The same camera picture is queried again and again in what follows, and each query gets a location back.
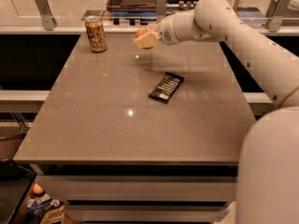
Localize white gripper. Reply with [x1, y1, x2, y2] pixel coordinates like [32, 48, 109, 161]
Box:
[134, 14, 181, 49]

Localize red apple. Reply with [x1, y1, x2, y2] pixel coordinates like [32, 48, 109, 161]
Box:
[135, 26, 156, 38]

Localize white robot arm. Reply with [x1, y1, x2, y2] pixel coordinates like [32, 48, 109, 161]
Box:
[135, 0, 299, 224]

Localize orange soda can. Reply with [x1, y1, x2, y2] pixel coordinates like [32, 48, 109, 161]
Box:
[85, 17, 107, 52]

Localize black snack bar wrapper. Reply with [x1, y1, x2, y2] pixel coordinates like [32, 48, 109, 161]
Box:
[149, 72, 184, 104]

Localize upper white drawer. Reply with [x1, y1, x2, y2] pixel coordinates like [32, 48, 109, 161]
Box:
[36, 175, 236, 202]

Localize white drawer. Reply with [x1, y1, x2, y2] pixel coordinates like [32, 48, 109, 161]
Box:
[66, 205, 228, 223]
[36, 175, 236, 202]

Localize lower white drawer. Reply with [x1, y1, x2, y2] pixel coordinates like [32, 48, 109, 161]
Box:
[66, 205, 228, 223]

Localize small orange fruit in bin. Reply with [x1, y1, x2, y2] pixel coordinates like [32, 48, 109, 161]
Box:
[32, 183, 45, 196]

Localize black bin at left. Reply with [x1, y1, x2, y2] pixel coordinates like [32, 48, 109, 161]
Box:
[0, 158, 36, 224]

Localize snack bag in bin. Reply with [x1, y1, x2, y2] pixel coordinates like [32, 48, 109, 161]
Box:
[25, 194, 64, 224]

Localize middle metal rail bracket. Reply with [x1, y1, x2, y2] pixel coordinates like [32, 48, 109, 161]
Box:
[156, 0, 167, 22]

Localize metal rail bracket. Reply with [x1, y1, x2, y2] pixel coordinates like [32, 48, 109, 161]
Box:
[156, 0, 167, 22]
[35, 0, 57, 31]
[266, 0, 291, 32]

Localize left metal rail bracket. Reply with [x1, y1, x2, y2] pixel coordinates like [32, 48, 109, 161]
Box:
[35, 0, 57, 31]

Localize right metal rail bracket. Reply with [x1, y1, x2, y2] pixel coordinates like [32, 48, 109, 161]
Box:
[266, 0, 291, 32]

